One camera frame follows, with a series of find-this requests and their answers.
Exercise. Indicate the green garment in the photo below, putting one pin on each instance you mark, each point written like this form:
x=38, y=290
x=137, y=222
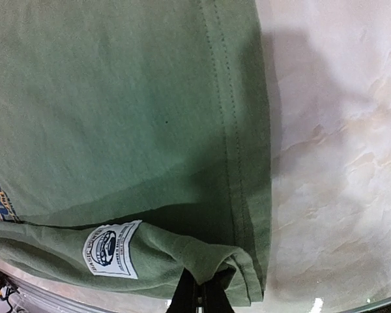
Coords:
x=135, y=144

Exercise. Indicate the aluminium front rail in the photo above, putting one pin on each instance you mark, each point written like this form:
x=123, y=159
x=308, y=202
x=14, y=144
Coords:
x=39, y=295

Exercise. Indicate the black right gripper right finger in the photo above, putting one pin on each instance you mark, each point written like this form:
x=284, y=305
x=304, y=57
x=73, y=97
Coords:
x=213, y=297

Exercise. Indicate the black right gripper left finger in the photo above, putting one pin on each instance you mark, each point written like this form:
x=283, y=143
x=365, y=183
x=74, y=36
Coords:
x=185, y=298

